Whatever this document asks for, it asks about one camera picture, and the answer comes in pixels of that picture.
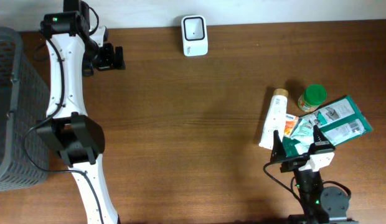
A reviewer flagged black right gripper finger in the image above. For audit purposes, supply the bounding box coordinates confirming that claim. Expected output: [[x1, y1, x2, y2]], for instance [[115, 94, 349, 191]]
[[313, 125, 329, 143], [270, 130, 287, 162]]

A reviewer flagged mint green tissue pack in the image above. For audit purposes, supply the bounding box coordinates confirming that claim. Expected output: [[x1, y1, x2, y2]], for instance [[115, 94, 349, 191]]
[[290, 119, 314, 154]]

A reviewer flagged green wipes pack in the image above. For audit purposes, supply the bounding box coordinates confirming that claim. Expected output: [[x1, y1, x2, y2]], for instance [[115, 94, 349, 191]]
[[282, 96, 373, 156]]

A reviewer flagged orange Kleenex tissue pack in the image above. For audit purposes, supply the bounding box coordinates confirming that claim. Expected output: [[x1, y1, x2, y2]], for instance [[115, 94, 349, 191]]
[[284, 114, 299, 138]]

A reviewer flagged white cream tube gold cap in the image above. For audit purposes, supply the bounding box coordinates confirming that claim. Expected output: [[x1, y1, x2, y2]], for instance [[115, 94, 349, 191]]
[[258, 88, 288, 150]]

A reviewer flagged green lid jar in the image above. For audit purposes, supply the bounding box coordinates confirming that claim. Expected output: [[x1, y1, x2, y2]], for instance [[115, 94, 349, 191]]
[[298, 84, 327, 113]]

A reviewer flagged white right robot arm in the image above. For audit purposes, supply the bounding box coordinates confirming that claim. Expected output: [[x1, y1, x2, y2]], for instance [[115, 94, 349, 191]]
[[263, 126, 358, 224]]

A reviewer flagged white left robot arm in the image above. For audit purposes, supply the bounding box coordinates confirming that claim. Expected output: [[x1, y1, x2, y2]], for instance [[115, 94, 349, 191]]
[[33, 0, 125, 223]]

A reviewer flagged white barcode scanner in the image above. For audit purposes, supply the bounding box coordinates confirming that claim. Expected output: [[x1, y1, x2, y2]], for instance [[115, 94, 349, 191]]
[[181, 15, 209, 57]]

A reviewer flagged grey plastic mesh basket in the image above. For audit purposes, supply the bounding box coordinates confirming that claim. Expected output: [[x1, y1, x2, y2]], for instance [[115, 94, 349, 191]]
[[0, 27, 49, 192]]

